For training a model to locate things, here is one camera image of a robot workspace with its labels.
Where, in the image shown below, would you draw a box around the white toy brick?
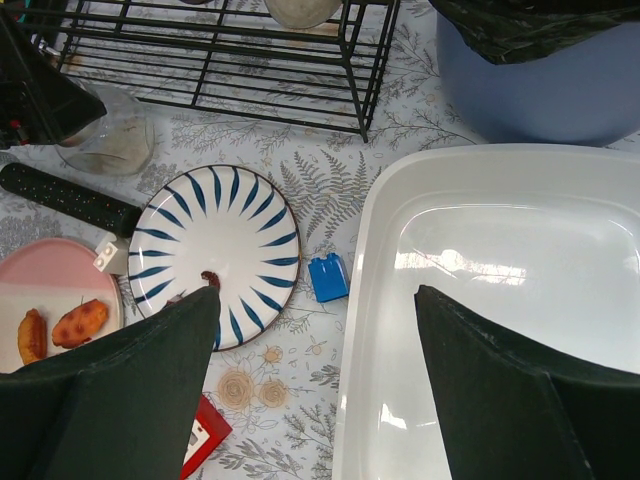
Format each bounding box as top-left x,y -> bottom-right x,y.
93,241 -> 121,275

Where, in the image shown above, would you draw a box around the orange food slice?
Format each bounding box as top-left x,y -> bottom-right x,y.
17,309 -> 48,365

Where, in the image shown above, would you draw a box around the white rectangular basin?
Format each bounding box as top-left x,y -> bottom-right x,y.
332,144 -> 639,479

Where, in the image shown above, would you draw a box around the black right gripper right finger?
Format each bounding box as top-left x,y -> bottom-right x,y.
414,285 -> 639,479

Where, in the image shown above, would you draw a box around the glass salt grinder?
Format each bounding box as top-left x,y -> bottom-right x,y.
264,0 -> 342,29

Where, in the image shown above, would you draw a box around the red orange food piece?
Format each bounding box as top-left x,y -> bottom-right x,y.
52,299 -> 109,349

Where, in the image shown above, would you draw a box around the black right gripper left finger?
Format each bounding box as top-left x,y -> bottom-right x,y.
1,286 -> 220,479

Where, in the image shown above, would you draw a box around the round glass jar with powder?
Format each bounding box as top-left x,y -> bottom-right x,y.
55,82 -> 155,176

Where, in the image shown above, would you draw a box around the black rhinestone microphone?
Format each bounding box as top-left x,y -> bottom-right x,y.
1,162 -> 142,238

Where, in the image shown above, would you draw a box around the red toy window block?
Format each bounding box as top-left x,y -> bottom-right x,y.
180,395 -> 232,480

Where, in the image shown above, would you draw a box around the blue toy brick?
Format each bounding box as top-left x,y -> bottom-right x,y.
308,253 -> 349,303

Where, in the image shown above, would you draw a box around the pink white plate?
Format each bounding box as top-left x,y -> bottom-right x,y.
1,238 -> 124,373

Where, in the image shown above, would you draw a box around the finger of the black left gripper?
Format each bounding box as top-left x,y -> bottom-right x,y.
1,9 -> 107,148

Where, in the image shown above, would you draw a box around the black wire rack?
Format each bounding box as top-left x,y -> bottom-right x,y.
6,1 -> 400,135

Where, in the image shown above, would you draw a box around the blue bin with black bag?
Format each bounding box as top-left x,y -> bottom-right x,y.
433,1 -> 639,146

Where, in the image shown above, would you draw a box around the dark red chili pepper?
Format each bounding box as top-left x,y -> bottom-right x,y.
201,271 -> 221,290

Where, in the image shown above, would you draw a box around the blue striped white plate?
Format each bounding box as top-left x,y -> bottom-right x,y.
128,165 -> 301,351

